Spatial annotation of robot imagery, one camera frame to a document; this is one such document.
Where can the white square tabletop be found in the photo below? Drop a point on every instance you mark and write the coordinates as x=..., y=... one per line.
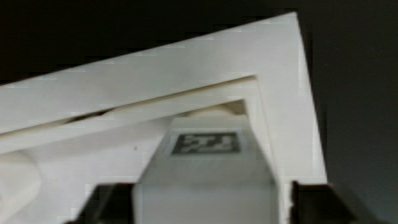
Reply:
x=53, y=172

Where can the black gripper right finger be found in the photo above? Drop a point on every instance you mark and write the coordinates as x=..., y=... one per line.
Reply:
x=319, y=207

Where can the white L-shaped obstacle fence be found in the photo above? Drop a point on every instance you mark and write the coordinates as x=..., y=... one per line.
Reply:
x=246, y=59

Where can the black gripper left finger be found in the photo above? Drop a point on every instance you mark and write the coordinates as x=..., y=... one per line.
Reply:
x=109, y=205

